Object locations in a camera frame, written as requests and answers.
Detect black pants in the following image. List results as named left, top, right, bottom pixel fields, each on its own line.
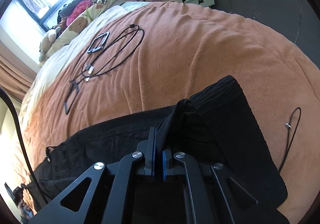
left=25, top=76, right=287, bottom=210

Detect person left hand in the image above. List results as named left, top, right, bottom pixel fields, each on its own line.
left=17, top=200, right=33, bottom=222

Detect orange fleece blanket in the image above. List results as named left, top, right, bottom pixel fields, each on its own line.
left=20, top=2, right=319, bottom=223

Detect left pink curtain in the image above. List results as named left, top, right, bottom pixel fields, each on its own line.
left=1, top=43, right=36, bottom=102

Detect cream bed sheet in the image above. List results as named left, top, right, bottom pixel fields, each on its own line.
left=21, top=1, right=151, bottom=104

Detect beige plush toy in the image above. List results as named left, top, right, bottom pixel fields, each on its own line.
left=39, top=26, right=61, bottom=63

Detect bear print cushion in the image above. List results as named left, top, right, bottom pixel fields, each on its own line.
left=44, top=0, right=117, bottom=62

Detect pink plush toy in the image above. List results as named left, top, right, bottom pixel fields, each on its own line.
left=66, top=0, right=92, bottom=26

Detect black plush toy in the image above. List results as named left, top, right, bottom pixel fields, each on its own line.
left=57, top=10, right=65, bottom=24

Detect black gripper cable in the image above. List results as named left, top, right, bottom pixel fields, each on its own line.
left=0, top=87, right=49, bottom=206

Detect black cables on bed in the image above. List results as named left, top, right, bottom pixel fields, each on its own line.
left=63, top=23, right=146, bottom=116

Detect black drawstring cord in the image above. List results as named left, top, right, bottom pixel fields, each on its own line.
left=278, top=106, right=302, bottom=173

